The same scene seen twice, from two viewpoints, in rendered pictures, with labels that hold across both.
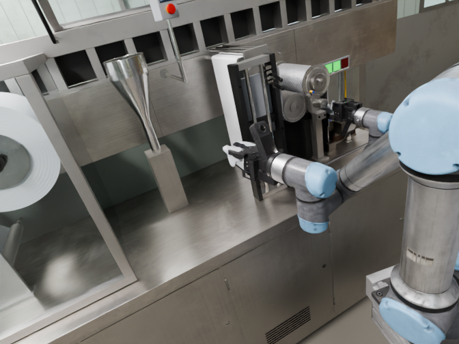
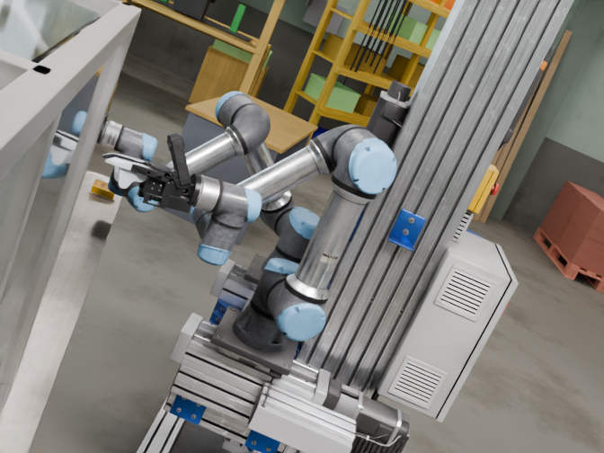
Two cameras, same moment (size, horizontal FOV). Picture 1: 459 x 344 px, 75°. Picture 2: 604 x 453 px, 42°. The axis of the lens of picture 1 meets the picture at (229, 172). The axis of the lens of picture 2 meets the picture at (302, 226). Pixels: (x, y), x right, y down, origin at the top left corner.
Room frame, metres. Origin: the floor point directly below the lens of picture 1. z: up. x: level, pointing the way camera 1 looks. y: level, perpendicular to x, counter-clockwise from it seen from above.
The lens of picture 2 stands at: (0.25, 1.50, 1.75)
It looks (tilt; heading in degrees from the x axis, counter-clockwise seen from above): 17 degrees down; 276
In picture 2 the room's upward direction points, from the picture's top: 24 degrees clockwise
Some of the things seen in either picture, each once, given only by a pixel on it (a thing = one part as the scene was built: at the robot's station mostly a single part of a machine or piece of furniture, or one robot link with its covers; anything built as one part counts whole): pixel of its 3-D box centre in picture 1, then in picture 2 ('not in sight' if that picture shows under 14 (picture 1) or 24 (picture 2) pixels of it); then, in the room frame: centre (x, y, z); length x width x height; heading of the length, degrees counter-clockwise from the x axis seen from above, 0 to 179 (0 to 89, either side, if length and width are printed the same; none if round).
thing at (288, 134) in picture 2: not in sight; (241, 162); (1.43, -3.85, 0.35); 1.31 x 0.68 x 0.70; 92
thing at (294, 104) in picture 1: (278, 102); not in sight; (1.34, -0.30, 1.17); 0.26 x 0.12 x 0.12; 20
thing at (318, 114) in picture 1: (318, 129); not in sight; (1.21, -0.43, 1.05); 0.06 x 0.05 x 0.31; 20
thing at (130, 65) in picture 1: (126, 66); not in sight; (1.12, 0.26, 1.50); 0.14 x 0.14 x 0.06
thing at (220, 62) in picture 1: (235, 117); not in sight; (1.30, -0.08, 1.17); 0.34 x 0.05 x 0.54; 20
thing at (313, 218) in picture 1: (316, 206); (217, 236); (0.61, -0.20, 1.12); 0.11 x 0.08 x 0.11; 123
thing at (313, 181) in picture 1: (309, 178); (235, 203); (0.60, -0.18, 1.21); 0.11 x 0.08 x 0.09; 33
